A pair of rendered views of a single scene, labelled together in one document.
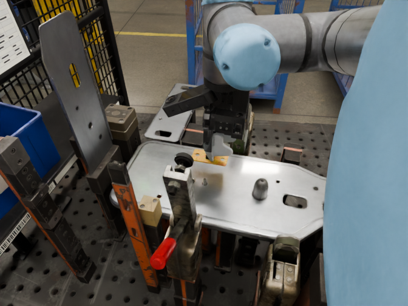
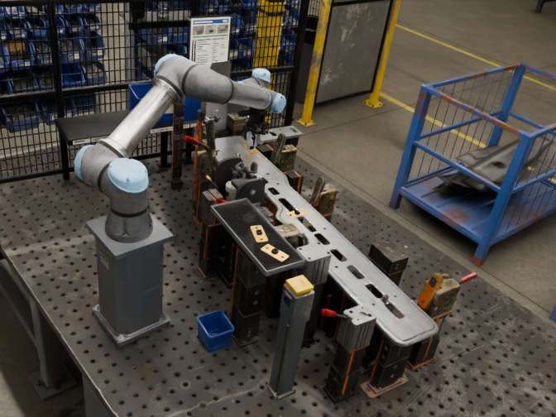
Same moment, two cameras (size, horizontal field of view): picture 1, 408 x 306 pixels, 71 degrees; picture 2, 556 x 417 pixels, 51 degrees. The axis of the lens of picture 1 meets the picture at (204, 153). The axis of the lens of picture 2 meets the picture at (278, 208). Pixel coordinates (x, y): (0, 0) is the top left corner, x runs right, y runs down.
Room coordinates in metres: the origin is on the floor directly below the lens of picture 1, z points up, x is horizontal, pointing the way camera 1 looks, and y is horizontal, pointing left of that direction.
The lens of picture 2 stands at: (-1.19, -1.61, 2.26)
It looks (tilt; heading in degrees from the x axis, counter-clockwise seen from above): 33 degrees down; 40
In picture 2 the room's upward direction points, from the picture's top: 8 degrees clockwise
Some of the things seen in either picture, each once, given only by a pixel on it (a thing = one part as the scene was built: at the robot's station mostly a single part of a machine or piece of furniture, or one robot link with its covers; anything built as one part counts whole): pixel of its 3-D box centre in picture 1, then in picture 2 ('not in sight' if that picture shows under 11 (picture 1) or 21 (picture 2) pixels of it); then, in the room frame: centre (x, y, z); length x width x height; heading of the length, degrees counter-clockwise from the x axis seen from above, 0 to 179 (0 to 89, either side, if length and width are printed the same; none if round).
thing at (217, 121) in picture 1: (225, 104); (256, 119); (0.47, -0.04, 1.19); 0.09 x 0.08 x 0.12; 76
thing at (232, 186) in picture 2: not in sight; (237, 222); (0.14, -0.31, 0.94); 0.18 x 0.13 x 0.49; 76
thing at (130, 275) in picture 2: not in sight; (130, 275); (-0.32, -0.28, 0.90); 0.21 x 0.21 x 0.40; 84
